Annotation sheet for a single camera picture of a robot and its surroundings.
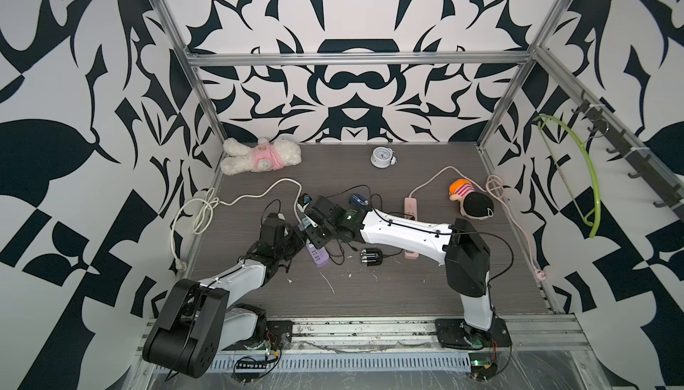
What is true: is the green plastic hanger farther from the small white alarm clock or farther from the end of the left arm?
the end of the left arm

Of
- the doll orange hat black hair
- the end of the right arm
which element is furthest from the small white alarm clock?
the end of the right arm

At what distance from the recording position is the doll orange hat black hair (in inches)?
36.8

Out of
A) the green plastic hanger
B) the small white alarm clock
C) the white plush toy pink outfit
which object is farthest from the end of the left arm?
the green plastic hanger

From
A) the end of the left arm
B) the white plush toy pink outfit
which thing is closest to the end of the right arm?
the end of the left arm

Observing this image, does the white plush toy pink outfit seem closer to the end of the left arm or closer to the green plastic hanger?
the end of the left arm

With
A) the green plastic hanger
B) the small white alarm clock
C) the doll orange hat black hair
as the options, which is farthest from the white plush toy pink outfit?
the green plastic hanger

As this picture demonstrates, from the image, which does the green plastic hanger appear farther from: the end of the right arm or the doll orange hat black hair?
the end of the right arm

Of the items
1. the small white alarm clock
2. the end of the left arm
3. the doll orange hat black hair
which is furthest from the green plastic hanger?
the end of the left arm

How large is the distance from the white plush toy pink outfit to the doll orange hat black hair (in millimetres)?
611

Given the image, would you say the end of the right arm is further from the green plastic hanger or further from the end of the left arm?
the green plastic hanger

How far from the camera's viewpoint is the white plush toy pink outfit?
102cm

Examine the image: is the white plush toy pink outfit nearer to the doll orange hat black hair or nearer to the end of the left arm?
the end of the left arm

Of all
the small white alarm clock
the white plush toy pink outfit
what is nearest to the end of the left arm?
the white plush toy pink outfit

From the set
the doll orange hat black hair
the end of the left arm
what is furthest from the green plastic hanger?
the end of the left arm
